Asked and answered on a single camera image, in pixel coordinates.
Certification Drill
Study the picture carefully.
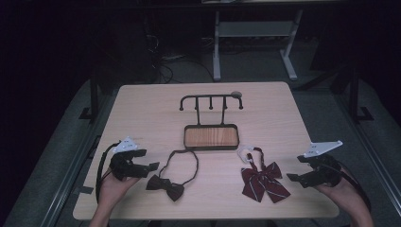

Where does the metal rail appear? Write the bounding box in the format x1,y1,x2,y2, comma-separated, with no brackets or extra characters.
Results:
37,94,115,227
334,93,401,206

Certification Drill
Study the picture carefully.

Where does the burgundy striped bow tie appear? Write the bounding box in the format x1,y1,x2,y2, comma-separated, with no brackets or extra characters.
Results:
236,145,292,204

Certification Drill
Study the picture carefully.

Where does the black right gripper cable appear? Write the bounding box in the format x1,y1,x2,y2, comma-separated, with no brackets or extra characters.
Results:
338,160,373,213

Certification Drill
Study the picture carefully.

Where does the grey metal stand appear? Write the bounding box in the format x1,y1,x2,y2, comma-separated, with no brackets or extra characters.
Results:
212,9,305,82

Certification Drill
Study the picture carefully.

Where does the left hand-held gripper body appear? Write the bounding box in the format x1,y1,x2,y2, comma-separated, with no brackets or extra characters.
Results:
108,135,149,182

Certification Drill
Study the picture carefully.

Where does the black metal stand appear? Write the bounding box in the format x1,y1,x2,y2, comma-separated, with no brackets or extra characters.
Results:
345,65,375,123
78,67,102,121

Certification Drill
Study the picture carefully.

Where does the black bow tie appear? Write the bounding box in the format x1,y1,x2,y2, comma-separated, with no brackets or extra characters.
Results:
145,148,201,202

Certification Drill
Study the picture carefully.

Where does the person's left hand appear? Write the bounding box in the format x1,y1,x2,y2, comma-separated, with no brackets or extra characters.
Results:
98,169,142,212

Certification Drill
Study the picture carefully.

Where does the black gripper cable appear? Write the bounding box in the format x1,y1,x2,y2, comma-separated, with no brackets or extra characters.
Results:
95,141,123,204
338,160,373,213

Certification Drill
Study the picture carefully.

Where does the black hook rack wooden tray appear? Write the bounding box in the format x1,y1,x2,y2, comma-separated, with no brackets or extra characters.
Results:
179,93,245,151

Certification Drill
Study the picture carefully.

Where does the grey tape piece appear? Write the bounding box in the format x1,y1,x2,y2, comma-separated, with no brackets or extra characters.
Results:
73,185,96,196

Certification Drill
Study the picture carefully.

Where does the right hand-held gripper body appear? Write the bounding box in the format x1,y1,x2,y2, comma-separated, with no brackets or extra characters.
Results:
297,140,344,189

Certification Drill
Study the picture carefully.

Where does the bundle of floor cables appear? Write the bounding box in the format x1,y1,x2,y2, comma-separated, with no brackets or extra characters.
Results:
143,29,216,85

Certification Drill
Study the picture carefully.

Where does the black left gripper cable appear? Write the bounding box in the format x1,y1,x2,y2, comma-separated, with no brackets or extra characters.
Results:
95,141,123,204

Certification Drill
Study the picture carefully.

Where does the person's right hand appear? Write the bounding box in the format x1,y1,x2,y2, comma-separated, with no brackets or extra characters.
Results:
314,166,364,216

